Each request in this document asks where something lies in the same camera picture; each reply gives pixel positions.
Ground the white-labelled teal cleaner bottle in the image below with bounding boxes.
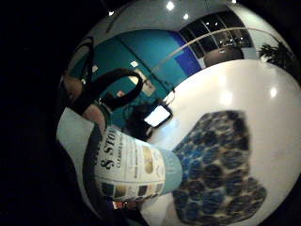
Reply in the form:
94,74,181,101
83,125,184,204

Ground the black chair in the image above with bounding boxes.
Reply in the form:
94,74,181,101
124,105,154,141

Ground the blue patterned cloth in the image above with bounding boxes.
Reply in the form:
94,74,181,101
171,109,268,226

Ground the large dark window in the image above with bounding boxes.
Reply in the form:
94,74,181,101
179,10,255,60

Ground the green potted plant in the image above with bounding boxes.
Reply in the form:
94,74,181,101
258,40,299,83

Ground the lit computer monitor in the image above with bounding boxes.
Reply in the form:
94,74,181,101
143,104,173,129

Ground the framed wall poster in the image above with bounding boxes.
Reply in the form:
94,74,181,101
139,78,157,97

